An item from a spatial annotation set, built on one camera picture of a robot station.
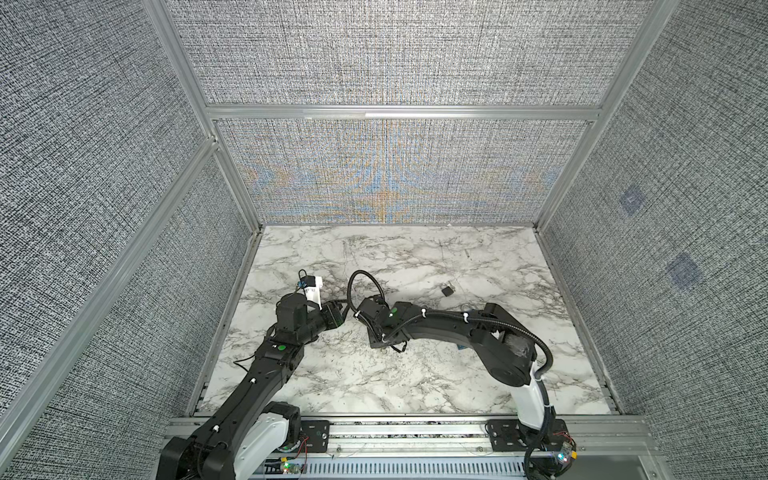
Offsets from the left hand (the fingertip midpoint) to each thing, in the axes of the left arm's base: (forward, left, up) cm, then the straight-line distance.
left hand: (347, 304), depth 81 cm
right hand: (-3, -8, -15) cm, 17 cm away
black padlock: (+12, -32, -14) cm, 37 cm away
